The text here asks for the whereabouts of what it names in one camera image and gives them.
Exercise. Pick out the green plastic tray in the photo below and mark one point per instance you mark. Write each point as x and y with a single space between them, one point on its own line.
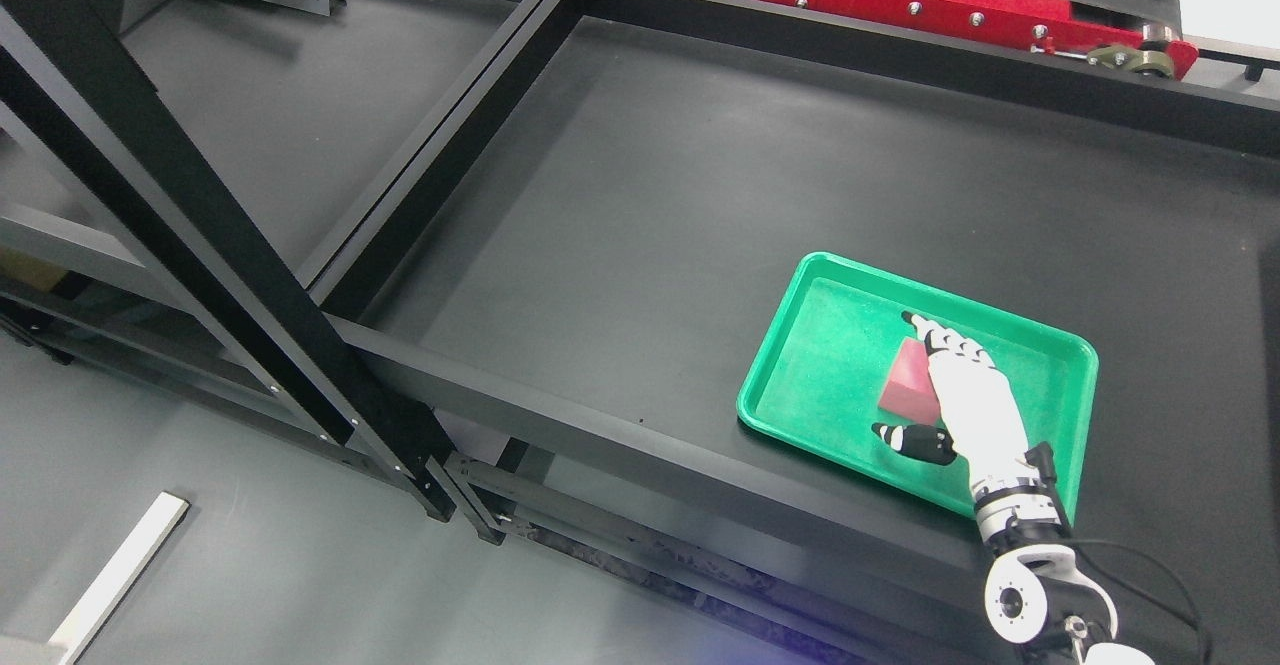
816 381

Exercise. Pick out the pink red block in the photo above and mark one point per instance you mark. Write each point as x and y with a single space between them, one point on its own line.
908 389

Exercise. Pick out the white table with T-foot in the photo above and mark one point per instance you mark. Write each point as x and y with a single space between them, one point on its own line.
83 623

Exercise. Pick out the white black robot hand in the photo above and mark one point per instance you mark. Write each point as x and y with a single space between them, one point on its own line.
979 422

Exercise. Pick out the black metal shelf rack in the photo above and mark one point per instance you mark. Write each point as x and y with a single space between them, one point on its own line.
515 257

